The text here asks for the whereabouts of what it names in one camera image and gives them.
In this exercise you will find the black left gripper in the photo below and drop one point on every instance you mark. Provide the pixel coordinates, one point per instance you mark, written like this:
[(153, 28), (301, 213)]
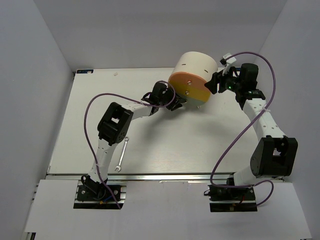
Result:
[(173, 98)]

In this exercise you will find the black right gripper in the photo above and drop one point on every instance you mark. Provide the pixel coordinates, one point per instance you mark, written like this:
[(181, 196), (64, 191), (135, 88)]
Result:
[(217, 78)]

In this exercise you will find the orange top drawer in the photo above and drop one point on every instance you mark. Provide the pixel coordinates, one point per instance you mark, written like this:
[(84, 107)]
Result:
[(184, 81)]

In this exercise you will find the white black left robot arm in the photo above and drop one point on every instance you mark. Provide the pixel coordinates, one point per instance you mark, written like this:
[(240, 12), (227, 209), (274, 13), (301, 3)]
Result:
[(114, 125)]

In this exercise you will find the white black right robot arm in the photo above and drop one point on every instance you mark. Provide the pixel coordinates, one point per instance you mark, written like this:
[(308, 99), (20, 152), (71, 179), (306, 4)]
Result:
[(275, 153)]

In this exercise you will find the grey bottom drawer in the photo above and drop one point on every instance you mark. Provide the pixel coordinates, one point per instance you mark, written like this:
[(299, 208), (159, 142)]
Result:
[(193, 103)]

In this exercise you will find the cream round drawer cabinet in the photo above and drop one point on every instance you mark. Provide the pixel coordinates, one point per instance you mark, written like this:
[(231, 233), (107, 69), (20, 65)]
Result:
[(197, 64)]

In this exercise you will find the silver combination wrench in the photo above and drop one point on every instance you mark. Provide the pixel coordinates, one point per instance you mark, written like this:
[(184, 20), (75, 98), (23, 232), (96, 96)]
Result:
[(118, 167)]

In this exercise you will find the blue label sticker left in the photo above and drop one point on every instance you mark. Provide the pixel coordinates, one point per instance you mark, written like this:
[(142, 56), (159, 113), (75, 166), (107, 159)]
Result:
[(84, 71)]

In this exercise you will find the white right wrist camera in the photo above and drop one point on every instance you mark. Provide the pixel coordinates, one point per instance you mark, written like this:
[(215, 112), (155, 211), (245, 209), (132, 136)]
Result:
[(227, 61)]

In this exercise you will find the aluminium table edge rail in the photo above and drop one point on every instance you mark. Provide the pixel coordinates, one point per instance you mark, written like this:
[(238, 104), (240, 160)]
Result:
[(138, 177)]

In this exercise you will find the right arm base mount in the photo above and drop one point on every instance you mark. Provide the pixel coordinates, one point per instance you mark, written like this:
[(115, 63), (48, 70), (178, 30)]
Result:
[(231, 200)]

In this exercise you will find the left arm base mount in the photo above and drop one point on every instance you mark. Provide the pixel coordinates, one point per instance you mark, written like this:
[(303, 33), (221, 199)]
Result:
[(86, 200)]

